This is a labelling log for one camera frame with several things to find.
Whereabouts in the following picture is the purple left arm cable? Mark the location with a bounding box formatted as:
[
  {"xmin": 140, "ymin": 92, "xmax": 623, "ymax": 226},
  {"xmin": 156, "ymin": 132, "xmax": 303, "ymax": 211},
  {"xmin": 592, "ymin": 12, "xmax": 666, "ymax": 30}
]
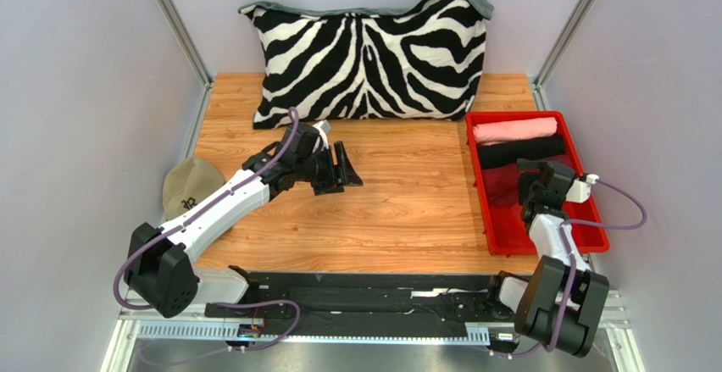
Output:
[{"xmin": 113, "ymin": 106, "xmax": 303, "ymax": 353}]

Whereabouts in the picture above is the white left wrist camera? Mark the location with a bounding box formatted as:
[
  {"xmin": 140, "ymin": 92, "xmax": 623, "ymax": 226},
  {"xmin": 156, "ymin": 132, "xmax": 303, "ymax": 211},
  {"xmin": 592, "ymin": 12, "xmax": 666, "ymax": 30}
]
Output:
[{"xmin": 313, "ymin": 120, "xmax": 331, "ymax": 152}]

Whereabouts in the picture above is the aluminium corner post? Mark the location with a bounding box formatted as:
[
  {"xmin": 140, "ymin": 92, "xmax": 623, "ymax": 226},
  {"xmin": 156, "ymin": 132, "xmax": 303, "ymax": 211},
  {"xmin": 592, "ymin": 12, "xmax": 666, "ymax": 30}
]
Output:
[
  {"xmin": 534, "ymin": 0, "xmax": 596, "ymax": 88},
  {"xmin": 156, "ymin": 0, "xmax": 214, "ymax": 89}
]

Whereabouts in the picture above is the red plastic tray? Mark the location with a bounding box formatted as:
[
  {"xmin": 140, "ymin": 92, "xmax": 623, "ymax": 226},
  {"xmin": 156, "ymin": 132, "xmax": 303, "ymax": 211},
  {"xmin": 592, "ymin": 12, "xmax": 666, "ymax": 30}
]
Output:
[{"xmin": 464, "ymin": 111, "xmax": 583, "ymax": 256}]

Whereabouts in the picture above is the dark red t shirt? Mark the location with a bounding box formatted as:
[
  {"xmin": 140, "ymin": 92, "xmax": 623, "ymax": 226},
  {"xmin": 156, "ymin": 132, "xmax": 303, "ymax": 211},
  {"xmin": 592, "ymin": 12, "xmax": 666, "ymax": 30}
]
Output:
[{"xmin": 482, "ymin": 164, "xmax": 520, "ymax": 207}]

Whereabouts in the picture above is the left aluminium corner post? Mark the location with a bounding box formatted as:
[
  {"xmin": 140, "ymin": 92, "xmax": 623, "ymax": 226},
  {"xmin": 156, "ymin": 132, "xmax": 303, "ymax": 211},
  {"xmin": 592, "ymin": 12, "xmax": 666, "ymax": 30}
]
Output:
[{"xmin": 156, "ymin": 0, "xmax": 214, "ymax": 89}]

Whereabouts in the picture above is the beige baseball cap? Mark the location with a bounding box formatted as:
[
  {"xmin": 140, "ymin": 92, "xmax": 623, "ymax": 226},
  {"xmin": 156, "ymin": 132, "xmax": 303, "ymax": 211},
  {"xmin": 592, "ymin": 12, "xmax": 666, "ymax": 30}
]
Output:
[{"xmin": 162, "ymin": 156, "xmax": 225, "ymax": 220}]

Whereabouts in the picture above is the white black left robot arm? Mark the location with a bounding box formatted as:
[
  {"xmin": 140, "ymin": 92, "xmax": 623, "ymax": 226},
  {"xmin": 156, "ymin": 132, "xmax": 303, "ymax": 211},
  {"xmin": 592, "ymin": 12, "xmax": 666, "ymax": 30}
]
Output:
[{"xmin": 120, "ymin": 121, "xmax": 363, "ymax": 319}]

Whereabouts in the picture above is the rolled pink t shirt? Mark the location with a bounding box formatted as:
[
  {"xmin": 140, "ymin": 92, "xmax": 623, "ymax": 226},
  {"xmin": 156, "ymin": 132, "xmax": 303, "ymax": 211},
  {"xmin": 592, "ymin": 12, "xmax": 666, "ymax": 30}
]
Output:
[{"xmin": 472, "ymin": 117, "xmax": 558, "ymax": 145}]

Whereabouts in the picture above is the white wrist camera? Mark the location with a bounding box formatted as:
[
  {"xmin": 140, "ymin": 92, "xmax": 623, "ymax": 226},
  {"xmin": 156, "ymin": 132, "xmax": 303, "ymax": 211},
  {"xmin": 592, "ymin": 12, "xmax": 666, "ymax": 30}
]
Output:
[
  {"xmin": 313, "ymin": 120, "xmax": 331, "ymax": 152},
  {"xmin": 566, "ymin": 173, "xmax": 599, "ymax": 203}
]

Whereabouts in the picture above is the rolled black t shirt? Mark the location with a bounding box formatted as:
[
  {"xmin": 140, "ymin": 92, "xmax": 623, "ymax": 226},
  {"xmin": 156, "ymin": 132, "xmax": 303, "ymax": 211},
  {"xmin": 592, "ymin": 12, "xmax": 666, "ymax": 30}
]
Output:
[{"xmin": 476, "ymin": 135, "xmax": 566, "ymax": 169}]

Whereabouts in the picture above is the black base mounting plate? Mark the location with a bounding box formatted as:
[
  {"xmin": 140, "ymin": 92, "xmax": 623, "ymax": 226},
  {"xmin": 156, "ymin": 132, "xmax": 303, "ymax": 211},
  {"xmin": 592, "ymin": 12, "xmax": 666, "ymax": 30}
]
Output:
[{"xmin": 204, "ymin": 271, "xmax": 514, "ymax": 338}]

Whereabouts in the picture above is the right aluminium corner post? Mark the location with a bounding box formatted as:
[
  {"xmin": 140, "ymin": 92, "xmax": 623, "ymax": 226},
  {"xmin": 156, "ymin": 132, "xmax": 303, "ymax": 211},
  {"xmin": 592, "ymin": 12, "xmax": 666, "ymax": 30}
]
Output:
[{"xmin": 534, "ymin": 0, "xmax": 596, "ymax": 88}]

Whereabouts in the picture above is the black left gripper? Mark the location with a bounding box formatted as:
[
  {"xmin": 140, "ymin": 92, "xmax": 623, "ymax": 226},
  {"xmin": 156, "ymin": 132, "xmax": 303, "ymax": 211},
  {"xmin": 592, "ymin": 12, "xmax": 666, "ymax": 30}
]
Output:
[{"xmin": 295, "ymin": 142, "xmax": 364, "ymax": 196}]

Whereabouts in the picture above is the zebra print pillow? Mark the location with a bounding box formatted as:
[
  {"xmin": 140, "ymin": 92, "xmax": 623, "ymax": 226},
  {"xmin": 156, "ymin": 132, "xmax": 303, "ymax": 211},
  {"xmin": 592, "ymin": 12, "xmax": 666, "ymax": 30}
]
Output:
[{"xmin": 239, "ymin": 0, "xmax": 494, "ymax": 130}]

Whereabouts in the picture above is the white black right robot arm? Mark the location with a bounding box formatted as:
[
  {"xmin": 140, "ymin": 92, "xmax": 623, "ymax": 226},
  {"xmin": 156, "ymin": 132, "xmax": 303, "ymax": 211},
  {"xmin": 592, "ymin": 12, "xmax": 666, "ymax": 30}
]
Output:
[{"xmin": 487, "ymin": 158, "xmax": 609, "ymax": 358}]

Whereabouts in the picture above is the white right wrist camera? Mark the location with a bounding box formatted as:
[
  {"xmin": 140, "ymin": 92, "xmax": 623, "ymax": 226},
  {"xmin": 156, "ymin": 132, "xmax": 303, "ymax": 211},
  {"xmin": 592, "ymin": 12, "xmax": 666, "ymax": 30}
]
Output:
[{"xmin": 566, "ymin": 173, "xmax": 599, "ymax": 203}]

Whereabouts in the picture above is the aluminium frame rail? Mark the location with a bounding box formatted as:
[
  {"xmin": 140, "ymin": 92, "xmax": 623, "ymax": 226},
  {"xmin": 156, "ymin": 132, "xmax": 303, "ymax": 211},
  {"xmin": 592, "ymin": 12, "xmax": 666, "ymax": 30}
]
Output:
[{"xmin": 119, "ymin": 281, "xmax": 630, "ymax": 346}]

